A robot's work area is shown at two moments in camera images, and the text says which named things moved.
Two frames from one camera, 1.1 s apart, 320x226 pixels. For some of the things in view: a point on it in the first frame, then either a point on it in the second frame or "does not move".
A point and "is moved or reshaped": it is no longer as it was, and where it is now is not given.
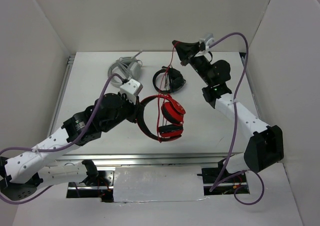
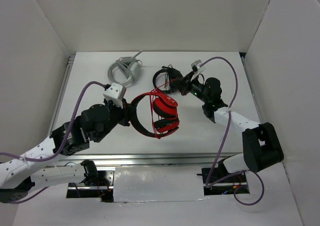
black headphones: (176, 80) does not move
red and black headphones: (170, 117) is moved or reshaped
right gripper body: (198, 63) to (193, 86)
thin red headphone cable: (166, 71) to (151, 105)
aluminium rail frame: (152, 159) does not move
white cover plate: (153, 183) does not move
